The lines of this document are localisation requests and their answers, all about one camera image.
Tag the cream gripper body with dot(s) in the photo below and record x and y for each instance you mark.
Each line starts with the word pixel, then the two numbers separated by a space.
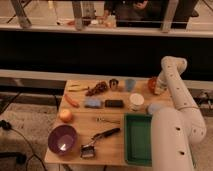
pixel 160 88

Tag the red bowl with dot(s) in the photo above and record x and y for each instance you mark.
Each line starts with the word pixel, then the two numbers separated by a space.
pixel 152 84

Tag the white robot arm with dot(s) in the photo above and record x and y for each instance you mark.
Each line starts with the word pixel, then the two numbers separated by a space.
pixel 174 129

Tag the white cup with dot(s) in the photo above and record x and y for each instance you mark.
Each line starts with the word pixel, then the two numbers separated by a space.
pixel 136 101

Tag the blue plastic cup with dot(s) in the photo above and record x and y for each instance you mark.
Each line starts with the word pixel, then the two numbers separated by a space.
pixel 129 84

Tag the green plastic tray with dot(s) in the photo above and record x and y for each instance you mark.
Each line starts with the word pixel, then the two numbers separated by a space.
pixel 137 139

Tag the small metal cup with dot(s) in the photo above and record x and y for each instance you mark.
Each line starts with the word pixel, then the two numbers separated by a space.
pixel 113 84

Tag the black rectangular block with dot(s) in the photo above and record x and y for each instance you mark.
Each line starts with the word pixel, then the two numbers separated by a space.
pixel 114 103

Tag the bunch of dark grapes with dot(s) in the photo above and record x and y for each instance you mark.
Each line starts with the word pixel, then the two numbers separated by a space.
pixel 99 88

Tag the metal fork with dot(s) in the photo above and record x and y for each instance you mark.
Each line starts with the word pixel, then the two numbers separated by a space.
pixel 105 120

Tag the blue sponge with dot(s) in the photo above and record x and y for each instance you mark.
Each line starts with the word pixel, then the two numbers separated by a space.
pixel 92 103

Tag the yellow banana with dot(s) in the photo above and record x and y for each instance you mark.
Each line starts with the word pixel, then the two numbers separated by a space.
pixel 77 88

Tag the seated person in background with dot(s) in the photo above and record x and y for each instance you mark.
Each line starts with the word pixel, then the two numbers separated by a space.
pixel 148 13

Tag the orange carrot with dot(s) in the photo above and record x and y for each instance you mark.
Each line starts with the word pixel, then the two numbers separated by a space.
pixel 71 102

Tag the orange apple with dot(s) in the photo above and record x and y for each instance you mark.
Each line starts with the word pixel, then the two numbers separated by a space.
pixel 65 115

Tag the purple bowl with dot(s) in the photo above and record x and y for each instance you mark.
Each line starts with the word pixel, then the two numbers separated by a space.
pixel 62 139

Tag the black handled spatula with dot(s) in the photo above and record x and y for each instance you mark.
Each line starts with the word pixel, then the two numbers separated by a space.
pixel 88 150

